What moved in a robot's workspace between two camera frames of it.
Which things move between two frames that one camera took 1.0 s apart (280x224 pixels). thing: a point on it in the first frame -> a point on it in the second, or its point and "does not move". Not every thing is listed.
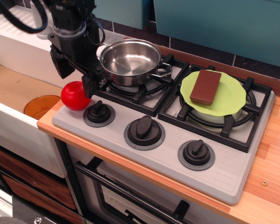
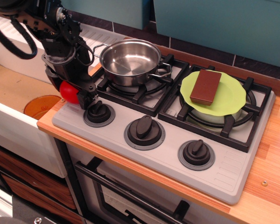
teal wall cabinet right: x=256 y=30 does not move
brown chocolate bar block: x=206 y=87 does not move
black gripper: x=77 y=47 -> x=73 y=66
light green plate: x=230 y=96 does not move
